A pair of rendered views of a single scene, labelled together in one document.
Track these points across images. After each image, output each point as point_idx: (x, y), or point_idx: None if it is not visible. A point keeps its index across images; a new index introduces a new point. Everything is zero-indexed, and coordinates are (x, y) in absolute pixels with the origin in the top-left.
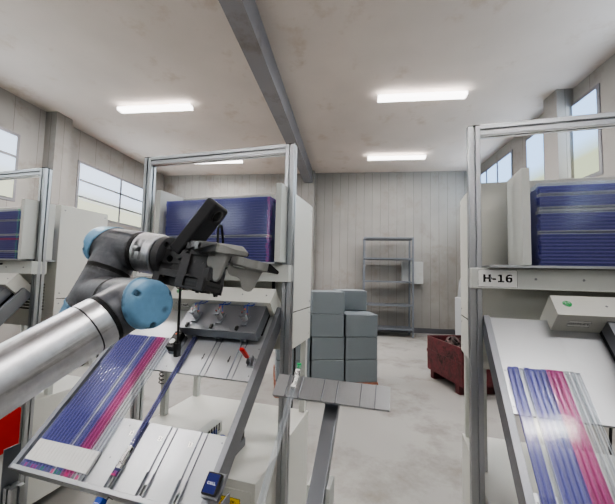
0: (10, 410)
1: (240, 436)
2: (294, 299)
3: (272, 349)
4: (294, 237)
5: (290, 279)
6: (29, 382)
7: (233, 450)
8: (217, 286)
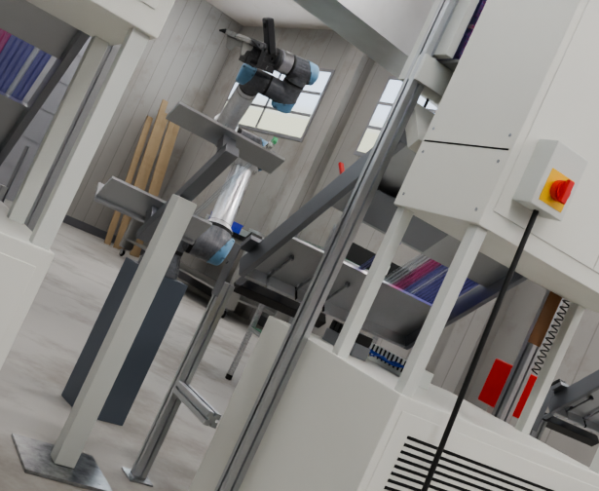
0: (228, 108)
1: (282, 235)
2: (442, 119)
3: (356, 175)
4: (442, 10)
5: (404, 75)
6: (229, 99)
7: (273, 239)
8: (244, 57)
